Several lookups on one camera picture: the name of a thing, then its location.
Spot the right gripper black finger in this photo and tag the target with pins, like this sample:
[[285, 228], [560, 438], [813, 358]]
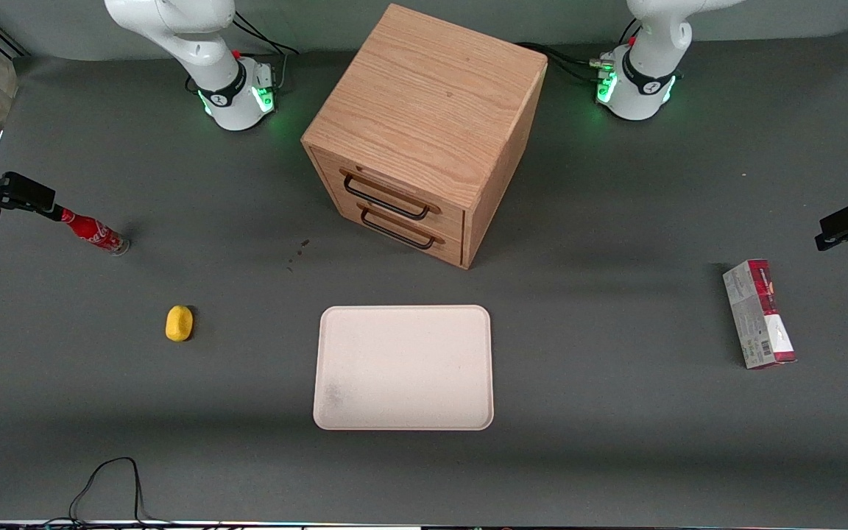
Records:
[[53, 213], [26, 191]]

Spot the red coke bottle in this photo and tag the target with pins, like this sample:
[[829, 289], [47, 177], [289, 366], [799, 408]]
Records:
[[93, 232]]

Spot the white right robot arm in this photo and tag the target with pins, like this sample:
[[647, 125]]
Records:
[[196, 44]]

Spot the cream rectangular tray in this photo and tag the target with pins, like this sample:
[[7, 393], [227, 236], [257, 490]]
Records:
[[402, 368]]

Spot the red plaid cardboard box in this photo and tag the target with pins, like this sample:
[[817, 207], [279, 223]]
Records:
[[759, 316]]

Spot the yellow lemon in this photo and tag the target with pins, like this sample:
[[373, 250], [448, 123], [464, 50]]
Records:
[[179, 324]]

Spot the wooden drawer front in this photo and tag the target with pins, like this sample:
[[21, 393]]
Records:
[[413, 234], [394, 193]]

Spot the wooden drawer cabinet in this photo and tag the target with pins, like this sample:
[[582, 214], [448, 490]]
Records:
[[431, 110]]

